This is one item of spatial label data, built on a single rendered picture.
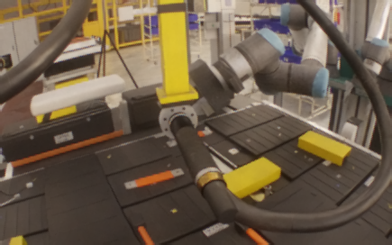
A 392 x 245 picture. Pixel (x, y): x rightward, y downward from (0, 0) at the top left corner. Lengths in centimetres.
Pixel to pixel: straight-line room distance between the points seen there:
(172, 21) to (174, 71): 11
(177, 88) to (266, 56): 25
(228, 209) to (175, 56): 34
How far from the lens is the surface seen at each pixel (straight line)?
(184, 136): 51
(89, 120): 89
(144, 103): 93
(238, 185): 61
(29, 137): 90
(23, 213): 70
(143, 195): 63
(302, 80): 75
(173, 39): 55
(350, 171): 75
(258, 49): 67
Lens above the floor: 140
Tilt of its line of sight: 25 degrees down
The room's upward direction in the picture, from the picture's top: 3 degrees counter-clockwise
